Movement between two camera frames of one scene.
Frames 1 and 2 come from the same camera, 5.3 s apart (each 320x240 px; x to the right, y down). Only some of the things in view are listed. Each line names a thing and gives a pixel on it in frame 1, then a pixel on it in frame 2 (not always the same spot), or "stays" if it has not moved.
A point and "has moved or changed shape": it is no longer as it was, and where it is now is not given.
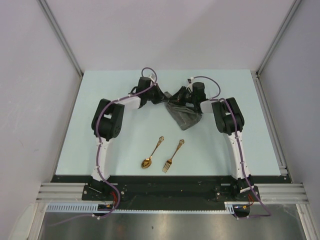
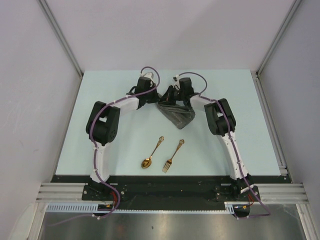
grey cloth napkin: x=186 y=115 has moved or changed shape
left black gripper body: x=150 y=94 stays
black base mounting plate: x=170 y=193 stays
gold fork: x=169 y=162 stays
